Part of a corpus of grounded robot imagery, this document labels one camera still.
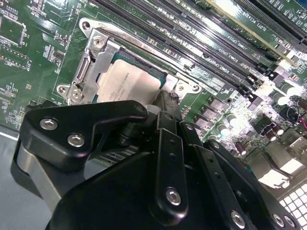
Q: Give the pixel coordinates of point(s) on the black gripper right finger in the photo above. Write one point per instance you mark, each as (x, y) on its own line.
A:
(216, 167)

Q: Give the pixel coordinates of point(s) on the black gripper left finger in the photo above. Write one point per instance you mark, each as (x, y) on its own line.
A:
(60, 134)

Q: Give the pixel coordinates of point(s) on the metal socket cover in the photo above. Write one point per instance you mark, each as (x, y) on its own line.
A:
(100, 62)

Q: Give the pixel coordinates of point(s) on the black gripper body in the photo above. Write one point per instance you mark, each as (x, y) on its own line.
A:
(108, 196)

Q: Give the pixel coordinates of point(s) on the silver CPU green edge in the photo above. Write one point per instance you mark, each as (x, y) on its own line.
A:
(129, 81)

